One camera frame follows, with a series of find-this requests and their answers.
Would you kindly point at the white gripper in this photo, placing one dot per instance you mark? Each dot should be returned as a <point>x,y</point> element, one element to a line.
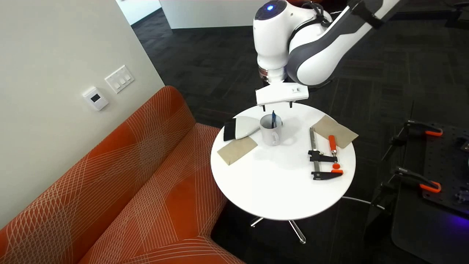
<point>280,95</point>

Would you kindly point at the blue pen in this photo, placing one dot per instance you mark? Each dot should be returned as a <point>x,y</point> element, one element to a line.
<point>272,120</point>

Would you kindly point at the white ceramic mug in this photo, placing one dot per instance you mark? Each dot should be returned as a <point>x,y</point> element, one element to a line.
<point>269,136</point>

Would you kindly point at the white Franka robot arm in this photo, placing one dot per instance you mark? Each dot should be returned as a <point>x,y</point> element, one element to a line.
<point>316,54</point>

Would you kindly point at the large brown cardboard piece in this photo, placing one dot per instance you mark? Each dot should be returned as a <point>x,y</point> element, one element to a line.
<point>344,131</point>

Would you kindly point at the round white side table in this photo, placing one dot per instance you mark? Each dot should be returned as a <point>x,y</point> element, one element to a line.
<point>278,181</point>

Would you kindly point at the black orange board clamp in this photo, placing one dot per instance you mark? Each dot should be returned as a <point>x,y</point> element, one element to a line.
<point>419,130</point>
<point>414,183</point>

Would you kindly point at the orange patterned corner sofa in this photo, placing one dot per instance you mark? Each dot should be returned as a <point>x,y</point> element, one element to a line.
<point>121,196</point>

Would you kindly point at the white light switch plate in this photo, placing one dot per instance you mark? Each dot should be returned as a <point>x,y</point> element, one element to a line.
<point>118,80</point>

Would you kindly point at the white wall thermostat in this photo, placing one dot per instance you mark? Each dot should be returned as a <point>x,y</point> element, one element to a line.
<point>95,99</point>

